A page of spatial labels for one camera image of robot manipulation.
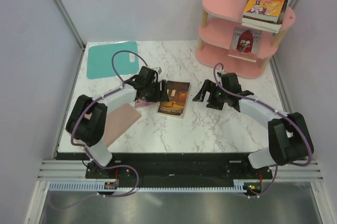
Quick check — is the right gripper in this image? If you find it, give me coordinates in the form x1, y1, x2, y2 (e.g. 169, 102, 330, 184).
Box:
193, 79, 229, 110

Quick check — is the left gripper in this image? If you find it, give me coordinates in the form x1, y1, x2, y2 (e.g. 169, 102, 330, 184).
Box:
145, 80, 170, 103

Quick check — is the dark orange Edward Bulane book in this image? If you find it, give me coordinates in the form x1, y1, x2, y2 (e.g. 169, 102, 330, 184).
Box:
157, 80, 190, 118

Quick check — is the purple illustrated children's book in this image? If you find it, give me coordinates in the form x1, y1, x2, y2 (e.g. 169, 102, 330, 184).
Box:
134, 99, 156, 108

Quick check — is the Hamlet red cover book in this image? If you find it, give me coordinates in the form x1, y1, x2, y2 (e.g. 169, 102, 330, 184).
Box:
229, 27, 262, 63

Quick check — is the Roald Dahl Charlie book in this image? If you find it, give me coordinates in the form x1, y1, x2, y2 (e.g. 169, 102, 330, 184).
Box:
243, 0, 286, 23

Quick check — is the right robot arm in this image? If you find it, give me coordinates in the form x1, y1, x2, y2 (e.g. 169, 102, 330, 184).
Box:
193, 73, 314, 179

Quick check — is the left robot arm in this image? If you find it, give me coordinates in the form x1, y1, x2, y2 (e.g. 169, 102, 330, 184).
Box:
66, 66, 169, 178

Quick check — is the brown cardboard file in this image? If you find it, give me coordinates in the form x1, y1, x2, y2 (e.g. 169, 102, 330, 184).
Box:
103, 104, 142, 147

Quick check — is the teal plastic file folder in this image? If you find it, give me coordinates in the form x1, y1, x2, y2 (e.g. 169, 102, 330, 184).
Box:
86, 42, 140, 79

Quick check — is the pink three-tier shelf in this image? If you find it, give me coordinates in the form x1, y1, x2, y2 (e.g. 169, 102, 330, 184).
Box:
196, 0, 296, 79

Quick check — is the Nineteen Eighty-Four book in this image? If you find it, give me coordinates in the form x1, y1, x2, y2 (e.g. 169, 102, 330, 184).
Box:
241, 22, 279, 34

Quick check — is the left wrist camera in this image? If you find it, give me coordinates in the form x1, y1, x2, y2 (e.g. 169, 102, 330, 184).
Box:
153, 67, 162, 75

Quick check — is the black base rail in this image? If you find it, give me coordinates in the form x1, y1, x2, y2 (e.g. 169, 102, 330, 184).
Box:
84, 151, 274, 188

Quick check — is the white slotted cable duct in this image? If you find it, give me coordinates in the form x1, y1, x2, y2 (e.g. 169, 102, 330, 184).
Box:
48, 179, 254, 193

